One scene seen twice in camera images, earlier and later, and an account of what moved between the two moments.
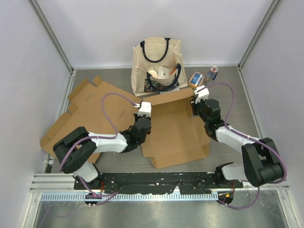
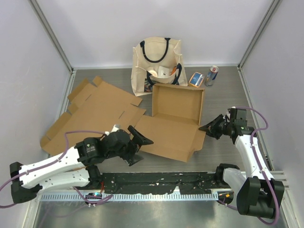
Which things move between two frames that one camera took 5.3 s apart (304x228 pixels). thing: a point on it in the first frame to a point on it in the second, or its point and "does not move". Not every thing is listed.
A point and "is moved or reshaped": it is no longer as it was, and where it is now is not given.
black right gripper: x=194 y=105 to x=211 y=128
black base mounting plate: x=188 y=183 does not move
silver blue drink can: x=212 y=74 does not move
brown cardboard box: x=177 y=136 is moved or reshaped
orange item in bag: x=173 y=70 does not move
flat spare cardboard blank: x=100 y=108 does not move
